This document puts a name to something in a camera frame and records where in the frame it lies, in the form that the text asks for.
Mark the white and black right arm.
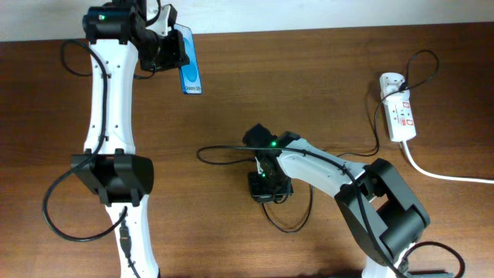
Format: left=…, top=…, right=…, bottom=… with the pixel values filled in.
left=242, top=124, right=431, bottom=277

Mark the black charger cable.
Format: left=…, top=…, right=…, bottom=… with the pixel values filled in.
left=261, top=49, right=440, bottom=234

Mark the white power strip cord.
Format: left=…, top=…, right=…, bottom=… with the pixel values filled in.
left=400, top=141, right=494, bottom=185

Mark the white power strip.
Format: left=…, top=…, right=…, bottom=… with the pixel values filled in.
left=382, top=90, right=417, bottom=142

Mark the white charger plug adapter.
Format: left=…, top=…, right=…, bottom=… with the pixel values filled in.
left=379, top=73, right=410, bottom=101

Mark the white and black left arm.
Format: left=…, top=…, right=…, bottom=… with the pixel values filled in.
left=71, top=1, right=189, bottom=277

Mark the blue Galaxy smartphone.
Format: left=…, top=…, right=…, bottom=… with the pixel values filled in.
left=174, top=24, right=202, bottom=95

